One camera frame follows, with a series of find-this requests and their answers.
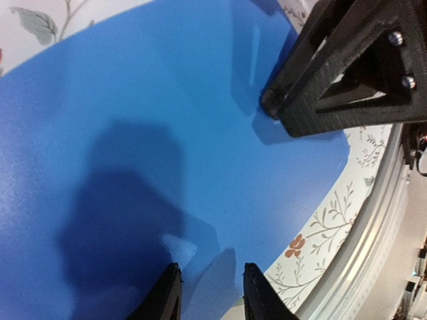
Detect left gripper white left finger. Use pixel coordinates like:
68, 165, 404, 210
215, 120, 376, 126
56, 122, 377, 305
125, 263, 183, 320

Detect blue folder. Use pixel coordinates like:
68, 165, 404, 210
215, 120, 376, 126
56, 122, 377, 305
1, 1, 350, 319

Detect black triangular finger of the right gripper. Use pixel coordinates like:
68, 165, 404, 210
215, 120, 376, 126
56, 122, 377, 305
261, 1, 426, 137

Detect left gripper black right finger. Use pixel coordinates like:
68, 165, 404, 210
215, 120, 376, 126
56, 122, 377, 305
244, 263, 299, 320

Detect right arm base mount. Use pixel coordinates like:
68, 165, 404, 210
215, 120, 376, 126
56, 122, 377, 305
400, 122, 426, 177

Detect aluminium front rail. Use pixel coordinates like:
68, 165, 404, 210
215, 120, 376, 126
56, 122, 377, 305
296, 125, 415, 319

